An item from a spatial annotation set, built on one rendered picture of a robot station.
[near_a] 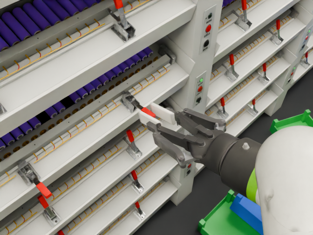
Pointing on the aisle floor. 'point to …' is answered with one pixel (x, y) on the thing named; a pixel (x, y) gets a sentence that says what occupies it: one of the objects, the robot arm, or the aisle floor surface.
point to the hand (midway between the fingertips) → (156, 117)
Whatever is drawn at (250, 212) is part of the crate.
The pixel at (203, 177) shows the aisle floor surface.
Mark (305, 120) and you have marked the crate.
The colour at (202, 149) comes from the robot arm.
